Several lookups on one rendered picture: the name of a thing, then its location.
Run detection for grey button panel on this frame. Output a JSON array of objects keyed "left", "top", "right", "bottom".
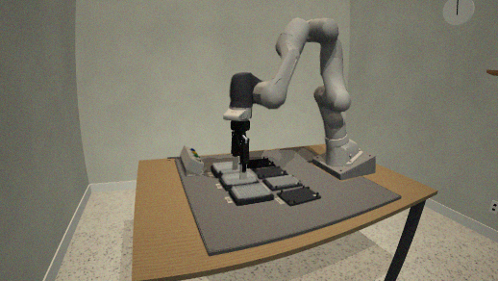
[{"left": 167, "top": 146, "right": 205, "bottom": 177}]

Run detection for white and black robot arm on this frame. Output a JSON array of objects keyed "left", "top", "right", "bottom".
[{"left": 223, "top": 18, "right": 363, "bottom": 166}]

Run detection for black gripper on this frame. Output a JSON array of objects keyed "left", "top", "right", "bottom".
[{"left": 231, "top": 120, "right": 250, "bottom": 180}]

